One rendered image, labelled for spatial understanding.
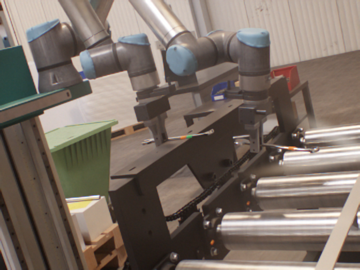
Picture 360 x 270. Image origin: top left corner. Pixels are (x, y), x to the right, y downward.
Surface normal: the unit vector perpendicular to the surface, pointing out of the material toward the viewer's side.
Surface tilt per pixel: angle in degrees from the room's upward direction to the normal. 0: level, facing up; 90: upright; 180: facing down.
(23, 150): 90
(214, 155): 90
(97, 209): 90
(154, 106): 90
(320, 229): 65
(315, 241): 99
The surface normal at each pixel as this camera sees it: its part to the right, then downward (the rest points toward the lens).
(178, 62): -0.73, 0.40
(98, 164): 0.79, 0.11
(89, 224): 0.86, -0.12
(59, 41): 0.57, 0.03
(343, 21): -0.49, 0.32
